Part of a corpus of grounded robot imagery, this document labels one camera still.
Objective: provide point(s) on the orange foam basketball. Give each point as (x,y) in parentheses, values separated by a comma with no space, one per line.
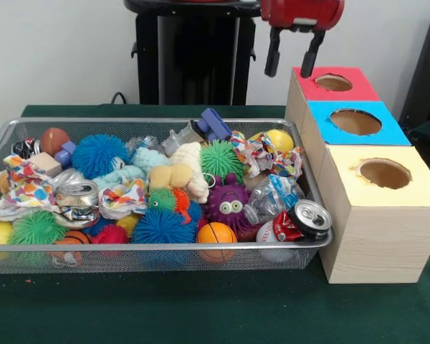
(216,234)

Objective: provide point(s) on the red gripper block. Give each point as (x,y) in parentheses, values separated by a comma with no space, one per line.
(301,12)

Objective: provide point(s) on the crushed silver can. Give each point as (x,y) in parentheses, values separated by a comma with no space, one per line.
(77,193)

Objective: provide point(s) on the green spiky rubber ball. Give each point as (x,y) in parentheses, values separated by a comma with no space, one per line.
(222,159)

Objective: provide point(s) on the wooden box with three holes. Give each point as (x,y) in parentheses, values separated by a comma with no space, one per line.
(376,233)

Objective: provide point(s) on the colourful paper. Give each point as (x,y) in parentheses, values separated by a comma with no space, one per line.
(261,154)

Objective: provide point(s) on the blue spiky rubber ball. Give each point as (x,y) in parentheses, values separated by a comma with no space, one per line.
(100,156)
(163,227)

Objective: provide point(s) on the black chair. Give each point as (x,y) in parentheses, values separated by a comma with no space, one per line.
(426,71)

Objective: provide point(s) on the purple spiky monster toy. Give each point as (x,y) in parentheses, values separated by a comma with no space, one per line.
(229,195)

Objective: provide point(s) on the crushed clear plastic bottle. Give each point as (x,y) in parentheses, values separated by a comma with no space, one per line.
(272,197)

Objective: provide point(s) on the crushed red black can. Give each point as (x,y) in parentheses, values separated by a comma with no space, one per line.
(308,218)

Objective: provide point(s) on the yellow plastic ball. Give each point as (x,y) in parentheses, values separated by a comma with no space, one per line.
(281,140)

